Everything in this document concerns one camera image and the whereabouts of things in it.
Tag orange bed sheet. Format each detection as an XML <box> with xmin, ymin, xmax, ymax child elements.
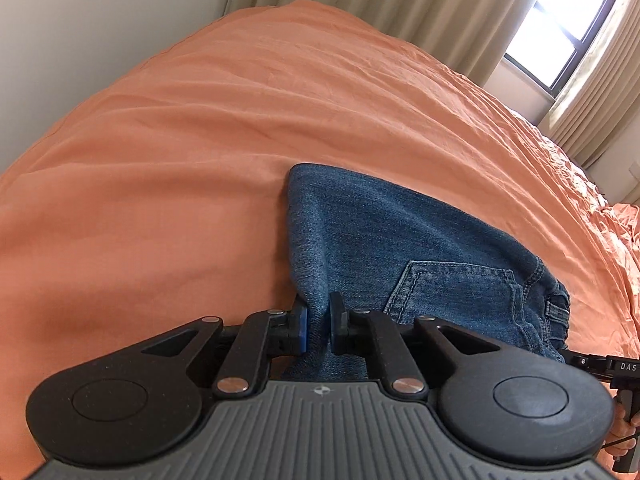
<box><xmin>1</xmin><ymin>0</ymin><xmax>639</xmax><ymax>479</ymax></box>

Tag person's right hand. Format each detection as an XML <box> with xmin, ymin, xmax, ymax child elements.
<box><xmin>603</xmin><ymin>401</ymin><xmax>639</xmax><ymax>458</ymax></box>

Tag bright window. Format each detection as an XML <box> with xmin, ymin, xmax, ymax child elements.
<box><xmin>504</xmin><ymin>0</ymin><xmax>615</xmax><ymax>96</ymax></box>

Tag beige right curtain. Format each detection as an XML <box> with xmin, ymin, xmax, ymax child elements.
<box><xmin>538</xmin><ymin>0</ymin><xmax>639</xmax><ymax>169</ymax></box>

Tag blue denim jeans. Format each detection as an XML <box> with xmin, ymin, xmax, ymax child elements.
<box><xmin>286</xmin><ymin>164</ymin><xmax>570</xmax><ymax>382</ymax></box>

